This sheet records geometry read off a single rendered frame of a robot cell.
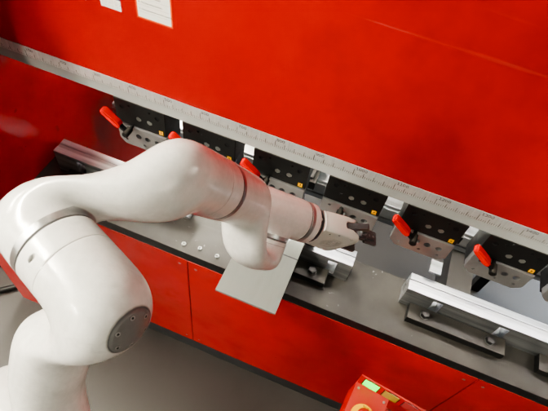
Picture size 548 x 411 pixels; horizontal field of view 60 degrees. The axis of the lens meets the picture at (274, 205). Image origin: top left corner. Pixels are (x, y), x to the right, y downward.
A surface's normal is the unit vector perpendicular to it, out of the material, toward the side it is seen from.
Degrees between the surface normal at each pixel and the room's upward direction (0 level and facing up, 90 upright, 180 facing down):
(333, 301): 0
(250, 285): 0
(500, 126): 90
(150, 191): 50
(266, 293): 0
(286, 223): 58
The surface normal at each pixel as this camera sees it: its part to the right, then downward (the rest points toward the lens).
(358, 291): 0.11, -0.58
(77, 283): -0.06, -0.37
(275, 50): -0.36, 0.73
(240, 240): -0.41, 0.56
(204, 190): 0.78, 0.40
